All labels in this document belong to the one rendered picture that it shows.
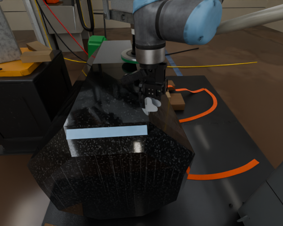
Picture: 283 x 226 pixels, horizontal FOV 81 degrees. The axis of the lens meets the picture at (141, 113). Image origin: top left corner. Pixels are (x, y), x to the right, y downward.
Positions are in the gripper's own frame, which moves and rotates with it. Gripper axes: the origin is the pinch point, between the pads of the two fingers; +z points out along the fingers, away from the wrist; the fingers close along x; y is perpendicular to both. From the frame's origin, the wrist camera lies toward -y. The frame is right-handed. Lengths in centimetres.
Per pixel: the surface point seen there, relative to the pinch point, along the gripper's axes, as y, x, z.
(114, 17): -43, 51, -26
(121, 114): -10.7, -1.5, 3.3
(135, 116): -4.6, -0.3, 3.6
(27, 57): -104, 26, -4
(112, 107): -16.6, 0.8, 2.8
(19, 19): -541, 306, 9
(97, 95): -28.3, 5.9, 1.8
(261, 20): 28.3, 0.6, -31.5
